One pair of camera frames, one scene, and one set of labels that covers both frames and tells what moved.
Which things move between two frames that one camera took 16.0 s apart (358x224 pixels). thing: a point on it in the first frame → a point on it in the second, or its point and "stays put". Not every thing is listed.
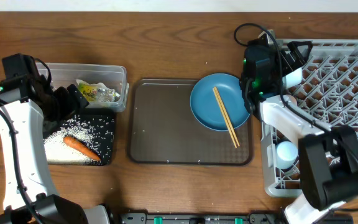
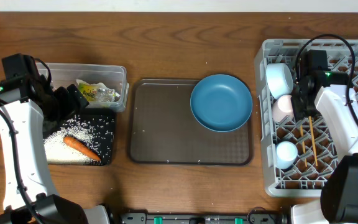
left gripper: x=72 y=104 stays put
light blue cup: x=286 y=154 stays put
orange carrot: x=81 y=148 stays put
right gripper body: x=275 y=70 → x=301 y=106
